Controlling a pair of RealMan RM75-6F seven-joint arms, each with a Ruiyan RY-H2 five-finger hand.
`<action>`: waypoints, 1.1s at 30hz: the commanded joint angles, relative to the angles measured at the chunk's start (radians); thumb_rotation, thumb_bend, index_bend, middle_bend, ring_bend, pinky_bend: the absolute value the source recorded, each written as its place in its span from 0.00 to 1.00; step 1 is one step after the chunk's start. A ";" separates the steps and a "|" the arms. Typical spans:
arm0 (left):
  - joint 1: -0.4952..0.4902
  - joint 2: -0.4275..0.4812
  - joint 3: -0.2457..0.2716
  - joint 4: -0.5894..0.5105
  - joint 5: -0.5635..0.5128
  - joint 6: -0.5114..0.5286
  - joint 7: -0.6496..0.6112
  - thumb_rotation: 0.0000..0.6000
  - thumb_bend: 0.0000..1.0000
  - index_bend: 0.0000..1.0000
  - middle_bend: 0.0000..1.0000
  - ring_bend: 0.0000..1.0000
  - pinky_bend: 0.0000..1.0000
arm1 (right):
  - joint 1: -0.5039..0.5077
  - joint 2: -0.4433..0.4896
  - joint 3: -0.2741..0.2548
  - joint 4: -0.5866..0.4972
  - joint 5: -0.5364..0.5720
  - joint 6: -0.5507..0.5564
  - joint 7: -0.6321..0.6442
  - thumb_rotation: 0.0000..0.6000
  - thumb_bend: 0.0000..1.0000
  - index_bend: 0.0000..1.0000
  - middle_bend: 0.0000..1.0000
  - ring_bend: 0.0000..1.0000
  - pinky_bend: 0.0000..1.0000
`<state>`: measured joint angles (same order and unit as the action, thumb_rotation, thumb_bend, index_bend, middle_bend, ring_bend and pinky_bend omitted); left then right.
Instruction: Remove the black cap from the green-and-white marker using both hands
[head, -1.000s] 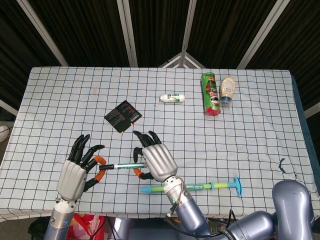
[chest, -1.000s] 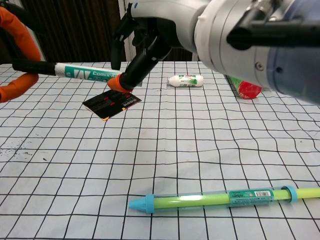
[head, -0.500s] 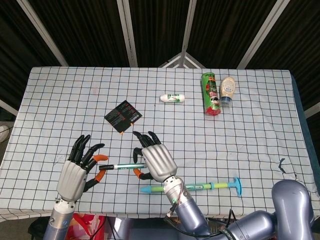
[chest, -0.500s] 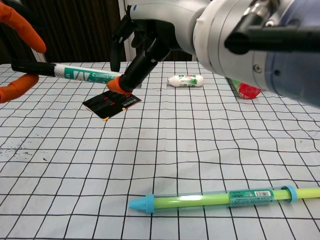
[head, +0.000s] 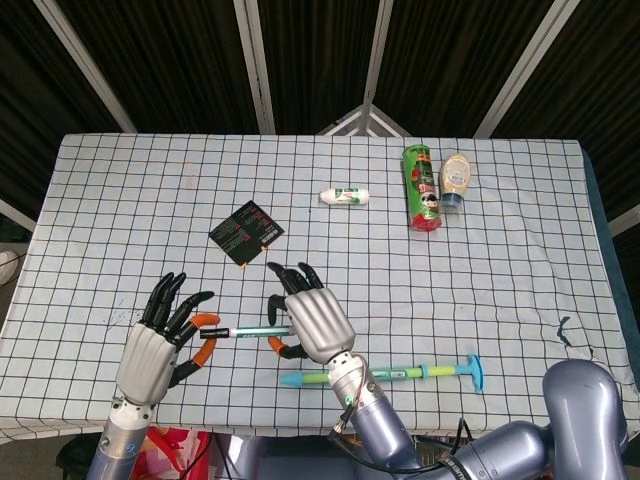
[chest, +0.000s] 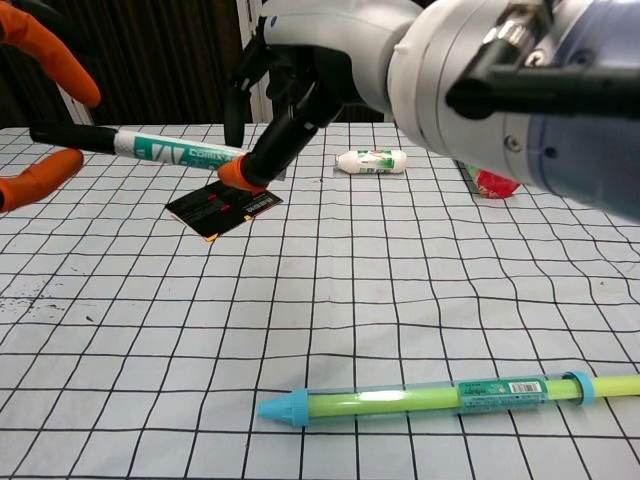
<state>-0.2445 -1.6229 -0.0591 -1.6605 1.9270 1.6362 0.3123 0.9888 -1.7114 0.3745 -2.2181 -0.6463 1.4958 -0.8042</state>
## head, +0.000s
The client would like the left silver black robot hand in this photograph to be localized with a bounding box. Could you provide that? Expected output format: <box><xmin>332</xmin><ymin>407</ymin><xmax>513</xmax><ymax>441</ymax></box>
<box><xmin>115</xmin><ymin>272</ymin><xmax>222</xmax><ymax>407</ymax></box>

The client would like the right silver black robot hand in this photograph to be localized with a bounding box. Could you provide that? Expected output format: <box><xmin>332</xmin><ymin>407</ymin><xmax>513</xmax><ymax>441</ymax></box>
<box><xmin>266</xmin><ymin>261</ymin><xmax>357</xmax><ymax>365</ymax></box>

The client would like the white green whiteboard marker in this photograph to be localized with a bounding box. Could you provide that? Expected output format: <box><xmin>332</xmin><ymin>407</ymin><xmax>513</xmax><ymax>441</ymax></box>
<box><xmin>227</xmin><ymin>324</ymin><xmax>294</xmax><ymax>340</ymax></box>

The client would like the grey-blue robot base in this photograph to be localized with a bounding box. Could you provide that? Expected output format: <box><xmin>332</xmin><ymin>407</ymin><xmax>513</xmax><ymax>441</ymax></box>
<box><xmin>214</xmin><ymin>433</ymin><xmax>364</xmax><ymax>480</ymax></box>

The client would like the red patterned bag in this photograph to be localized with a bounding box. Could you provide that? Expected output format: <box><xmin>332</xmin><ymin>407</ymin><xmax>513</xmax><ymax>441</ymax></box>
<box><xmin>130</xmin><ymin>424</ymin><xmax>214</xmax><ymax>480</ymax></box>

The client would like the black printed card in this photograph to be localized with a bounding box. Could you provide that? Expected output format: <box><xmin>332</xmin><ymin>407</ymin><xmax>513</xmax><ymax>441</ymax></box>
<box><xmin>208</xmin><ymin>200</ymin><xmax>286</xmax><ymax>270</ymax></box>

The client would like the black bag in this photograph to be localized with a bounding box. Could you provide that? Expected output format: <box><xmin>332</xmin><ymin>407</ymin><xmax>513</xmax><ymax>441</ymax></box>
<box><xmin>55</xmin><ymin>433</ymin><xmax>104</xmax><ymax>480</ymax></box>

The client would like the small white green-label bottle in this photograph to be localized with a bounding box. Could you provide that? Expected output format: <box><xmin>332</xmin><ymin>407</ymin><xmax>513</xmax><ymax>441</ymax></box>
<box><xmin>319</xmin><ymin>186</ymin><xmax>371</xmax><ymax>207</ymax></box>

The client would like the white black-grid tablecloth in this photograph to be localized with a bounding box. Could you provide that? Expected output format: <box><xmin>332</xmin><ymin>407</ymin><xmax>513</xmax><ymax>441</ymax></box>
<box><xmin>0</xmin><ymin>132</ymin><xmax>632</xmax><ymax>445</ymax></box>

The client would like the white shoe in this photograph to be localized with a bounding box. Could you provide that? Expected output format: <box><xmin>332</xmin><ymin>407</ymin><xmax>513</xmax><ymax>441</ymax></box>
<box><xmin>0</xmin><ymin>250</ymin><xmax>20</xmax><ymax>287</ymax></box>

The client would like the green chips can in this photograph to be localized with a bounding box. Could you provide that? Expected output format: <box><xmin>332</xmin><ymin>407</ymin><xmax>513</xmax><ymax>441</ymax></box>
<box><xmin>402</xmin><ymin>143</ymin><xmax>444</xmax><ymax>234</ymax></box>

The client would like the beige sauce squeeze bottle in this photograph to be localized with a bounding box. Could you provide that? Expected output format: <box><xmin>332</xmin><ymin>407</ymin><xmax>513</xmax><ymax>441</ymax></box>
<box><xmin>438</xmin><ymin>152</ymin><xmax>474</xmax><ymax>215</ymax></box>

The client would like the black arm cable with plug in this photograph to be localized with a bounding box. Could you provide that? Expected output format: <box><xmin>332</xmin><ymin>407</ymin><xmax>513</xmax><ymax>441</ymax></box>
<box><xmin>327</xmin><ymin>397</ymin><xmax>474</xmax><ymax>474</ymax></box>

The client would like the white triangular frame brace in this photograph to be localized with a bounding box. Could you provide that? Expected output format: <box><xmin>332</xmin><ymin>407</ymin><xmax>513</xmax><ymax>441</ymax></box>
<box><xmin>316</xmin><ymin>103</ymin><xmax>412</xmax><ymax>137</ymax></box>

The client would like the white metal frame bar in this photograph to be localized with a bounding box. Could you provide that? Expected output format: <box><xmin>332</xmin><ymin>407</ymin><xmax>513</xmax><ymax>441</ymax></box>
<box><xmin>233</xmin><ymin>0</ymin><xmax>277</xmax><ymax>134</ymax></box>
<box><xmin>33</xmin><ymin>0</ymin><xmax>137</xmax><ymax>134</ymax></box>
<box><xmin>358</xmin><ymin>0</ymin><xmax>396</xmax><ymax>134</ymax></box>
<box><xmin>473</xmin><ymin>0</ymin><xmax>584</xmax><ymax>138</ymax></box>

